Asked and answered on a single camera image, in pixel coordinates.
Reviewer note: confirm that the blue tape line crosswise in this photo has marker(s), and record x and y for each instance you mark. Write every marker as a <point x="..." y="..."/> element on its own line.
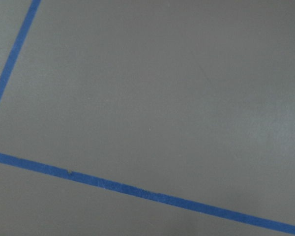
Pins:
<point x="145" y="194"/>

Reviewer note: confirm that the blue tape line lengthwise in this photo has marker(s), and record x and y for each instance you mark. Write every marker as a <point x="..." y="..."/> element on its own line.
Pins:
<point x="17" y="45"/>

